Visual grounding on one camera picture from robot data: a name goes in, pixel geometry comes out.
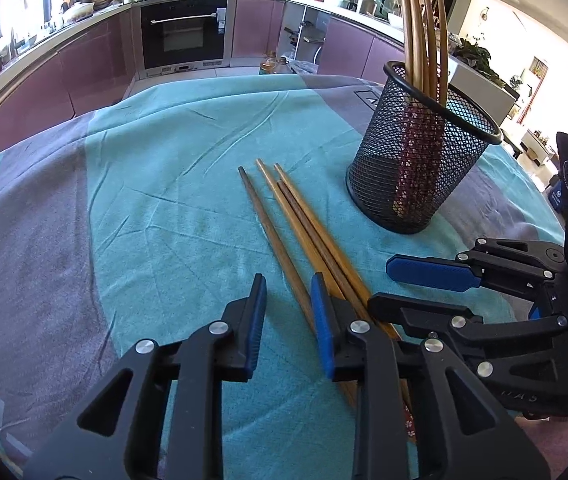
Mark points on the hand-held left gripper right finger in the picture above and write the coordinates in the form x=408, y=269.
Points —
x=321, y=330

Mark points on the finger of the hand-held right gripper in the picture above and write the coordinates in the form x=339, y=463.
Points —
x=429, y=272
x=414, y=315

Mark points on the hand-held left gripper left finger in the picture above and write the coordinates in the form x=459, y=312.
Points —
x=256, y=320

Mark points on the dark red-patterned chopstick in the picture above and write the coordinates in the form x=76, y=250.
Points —
x=271, y=235
x=317, y=235

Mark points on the light red-patterned chopstick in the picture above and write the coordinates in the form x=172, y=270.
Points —
x=288, y=210
x=311, y=210

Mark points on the black mesh cup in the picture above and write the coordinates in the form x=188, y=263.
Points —
x=464, y=160

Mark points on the bunch of wooden chopsticks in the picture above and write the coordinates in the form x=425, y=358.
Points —
x=416, y=35

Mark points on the person's right forearm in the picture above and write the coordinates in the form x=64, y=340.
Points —
x=564, y=447

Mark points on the teal grey tablecloth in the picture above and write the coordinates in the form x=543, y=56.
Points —
x=139, y=210

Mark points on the green leafy vegetables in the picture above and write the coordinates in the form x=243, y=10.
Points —
x=479, y=60

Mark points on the pink peninsula cabinets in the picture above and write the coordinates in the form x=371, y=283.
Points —
x=349, y=50

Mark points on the yellow oil bottle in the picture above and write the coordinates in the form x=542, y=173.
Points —
x=267, y=64

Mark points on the narrow pink base cabinet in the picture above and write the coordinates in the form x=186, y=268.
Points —
x=256, y=25

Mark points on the black stove with oven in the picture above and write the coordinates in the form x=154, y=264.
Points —
x=184, y=30

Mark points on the long pink base cabinets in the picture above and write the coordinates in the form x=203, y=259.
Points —
x=64, y=75

